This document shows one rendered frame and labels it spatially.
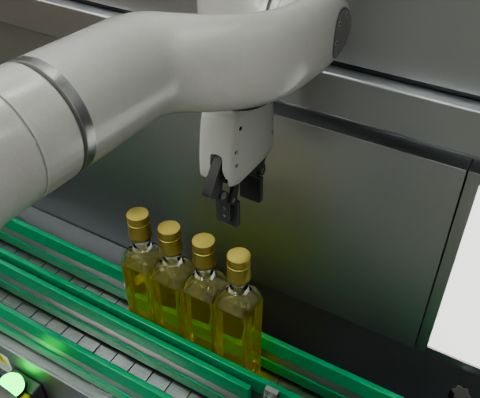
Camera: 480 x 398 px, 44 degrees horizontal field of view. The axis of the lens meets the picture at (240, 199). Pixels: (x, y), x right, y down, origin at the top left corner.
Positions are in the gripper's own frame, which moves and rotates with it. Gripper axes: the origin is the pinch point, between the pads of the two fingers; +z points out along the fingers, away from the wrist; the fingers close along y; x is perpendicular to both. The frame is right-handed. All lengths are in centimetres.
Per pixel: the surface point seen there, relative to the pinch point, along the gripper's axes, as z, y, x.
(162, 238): 10.9, 2.1, -11.9
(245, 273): 12.2, 0.7, 1.3
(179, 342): 29.9, 4.4, -8.7
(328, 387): 35.0, -3.7, 14.1
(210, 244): 10.0, 0.2, -4.8
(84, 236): 38, -12, -46
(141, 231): 12.2, 1.3, -16.4
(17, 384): 41, 19, -33
